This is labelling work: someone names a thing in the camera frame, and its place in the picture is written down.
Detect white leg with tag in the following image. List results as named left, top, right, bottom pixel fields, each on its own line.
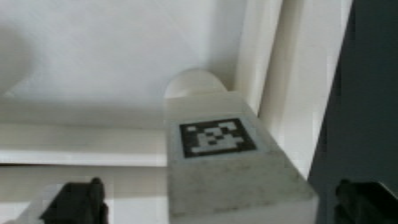
left=163, top=69, right=318, bottom=224

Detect white square tabletop part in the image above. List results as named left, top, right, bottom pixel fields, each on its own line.
left=0, top=0, right=353, bottom=224

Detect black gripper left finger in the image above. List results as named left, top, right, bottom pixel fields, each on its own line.
left=39, top=178, right=108, bottom=224

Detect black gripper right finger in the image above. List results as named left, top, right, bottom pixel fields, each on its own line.
left=334, top=179, right=398, bottom=224

